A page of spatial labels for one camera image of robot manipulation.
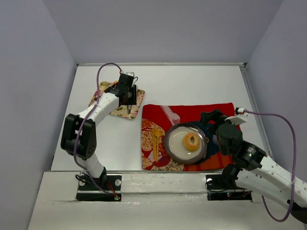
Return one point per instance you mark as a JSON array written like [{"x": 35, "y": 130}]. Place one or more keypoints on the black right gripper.
[{"x": 214, "y": 119}]

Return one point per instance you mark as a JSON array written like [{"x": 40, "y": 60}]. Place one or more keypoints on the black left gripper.
[{"x": 132, "y": 95}]

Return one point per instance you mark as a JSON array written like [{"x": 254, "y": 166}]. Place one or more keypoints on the ring bagel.
[{"x": 191, "y": 141}]

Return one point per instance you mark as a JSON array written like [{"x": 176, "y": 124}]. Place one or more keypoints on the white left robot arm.
[{"x": 79, "y": 131}]

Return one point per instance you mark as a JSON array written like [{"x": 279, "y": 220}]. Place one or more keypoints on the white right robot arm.
[{"x": 252, "y": 168}]

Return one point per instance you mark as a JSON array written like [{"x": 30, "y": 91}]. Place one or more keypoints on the floral rectangular tray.
[{"x": 122, "y": 110}]

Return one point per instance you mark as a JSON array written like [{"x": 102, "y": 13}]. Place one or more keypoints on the red patterned cloth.
[{"x": 158, "y": 119}]

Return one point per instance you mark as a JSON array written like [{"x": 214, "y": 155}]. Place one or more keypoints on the yellow wooden fork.
[{"x": 156, "y": 134}]

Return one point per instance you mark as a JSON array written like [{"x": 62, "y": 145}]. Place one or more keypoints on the round metal plate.
[{"x": 173, "y": 143}]

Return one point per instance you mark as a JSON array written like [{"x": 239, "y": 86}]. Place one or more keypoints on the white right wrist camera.
[{"x": 239, "y": 118}]

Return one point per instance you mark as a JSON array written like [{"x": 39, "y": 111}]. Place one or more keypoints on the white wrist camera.
[
  {"x": 239, "y": 118},
  {"x": 132, "y": 74}
]

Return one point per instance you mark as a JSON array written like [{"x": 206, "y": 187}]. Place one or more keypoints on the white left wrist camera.
[{"x": 132, "y": 74}]

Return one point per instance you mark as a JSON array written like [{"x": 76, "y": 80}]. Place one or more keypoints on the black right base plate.
[{"x": 227, "y": 191}]

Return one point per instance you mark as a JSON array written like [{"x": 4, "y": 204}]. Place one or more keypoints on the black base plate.
[
  {"x": 227, "y": 191},
  {"x": 88, "y": 192}
]

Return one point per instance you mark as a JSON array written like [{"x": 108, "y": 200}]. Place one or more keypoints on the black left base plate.
[{"x": 88, "y": 192}]

